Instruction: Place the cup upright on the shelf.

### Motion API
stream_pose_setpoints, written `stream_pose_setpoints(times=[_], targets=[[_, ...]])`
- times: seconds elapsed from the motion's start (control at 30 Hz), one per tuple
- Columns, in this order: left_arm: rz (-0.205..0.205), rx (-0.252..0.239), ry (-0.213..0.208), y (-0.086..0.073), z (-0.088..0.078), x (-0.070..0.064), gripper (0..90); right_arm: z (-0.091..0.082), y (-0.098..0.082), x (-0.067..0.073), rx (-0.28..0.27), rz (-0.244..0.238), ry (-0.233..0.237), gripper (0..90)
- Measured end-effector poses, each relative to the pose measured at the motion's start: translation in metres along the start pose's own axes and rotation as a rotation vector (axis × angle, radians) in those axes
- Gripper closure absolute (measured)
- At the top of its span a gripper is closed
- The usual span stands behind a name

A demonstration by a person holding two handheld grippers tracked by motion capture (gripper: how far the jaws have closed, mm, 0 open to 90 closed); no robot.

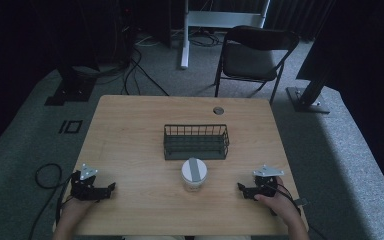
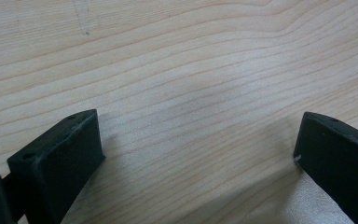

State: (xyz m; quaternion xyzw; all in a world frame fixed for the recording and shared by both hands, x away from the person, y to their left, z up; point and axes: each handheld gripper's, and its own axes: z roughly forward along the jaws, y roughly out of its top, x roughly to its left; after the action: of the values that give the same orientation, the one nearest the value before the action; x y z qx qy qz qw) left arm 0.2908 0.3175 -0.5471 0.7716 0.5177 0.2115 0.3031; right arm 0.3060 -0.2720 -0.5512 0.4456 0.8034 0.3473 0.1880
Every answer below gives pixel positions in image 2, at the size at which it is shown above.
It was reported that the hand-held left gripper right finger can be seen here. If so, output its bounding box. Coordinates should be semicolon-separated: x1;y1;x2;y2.
293;111;358;224

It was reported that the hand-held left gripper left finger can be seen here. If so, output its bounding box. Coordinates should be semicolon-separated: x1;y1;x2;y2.
7;108;106;224

